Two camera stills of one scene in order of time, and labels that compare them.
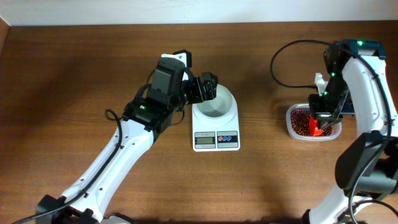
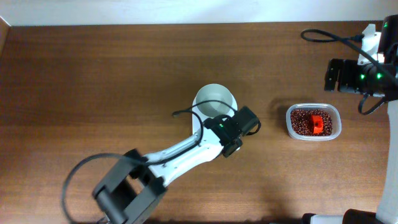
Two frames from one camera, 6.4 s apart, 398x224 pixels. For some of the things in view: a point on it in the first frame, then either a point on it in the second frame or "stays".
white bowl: (220, 109) stays
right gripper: (325, 115) -> (340, 75)
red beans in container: (300, 122) stays
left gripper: (201, 88) -> (232, 147)
